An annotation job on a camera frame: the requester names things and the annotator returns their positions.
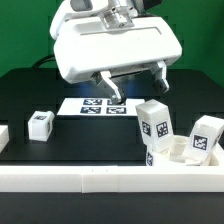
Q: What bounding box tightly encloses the white marker sheet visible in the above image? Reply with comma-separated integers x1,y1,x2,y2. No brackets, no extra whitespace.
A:
58,98,144,116

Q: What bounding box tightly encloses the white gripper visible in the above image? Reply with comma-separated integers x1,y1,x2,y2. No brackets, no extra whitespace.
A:
50,0,182,104

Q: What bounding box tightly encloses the white fence left wall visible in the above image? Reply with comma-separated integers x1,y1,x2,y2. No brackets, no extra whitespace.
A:
0,125,9,153

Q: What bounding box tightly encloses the white round stool seat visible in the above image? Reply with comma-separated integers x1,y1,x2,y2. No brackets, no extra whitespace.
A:
145,134,218,167

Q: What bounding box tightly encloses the black cable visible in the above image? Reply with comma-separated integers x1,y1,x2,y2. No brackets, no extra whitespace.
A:
31,54,58,70

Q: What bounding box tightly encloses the white fence front wall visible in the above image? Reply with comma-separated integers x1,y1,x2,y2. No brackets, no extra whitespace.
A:
0,166,224,193

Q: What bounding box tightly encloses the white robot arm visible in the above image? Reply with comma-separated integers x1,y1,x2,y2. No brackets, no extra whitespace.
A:
50,0,182,104

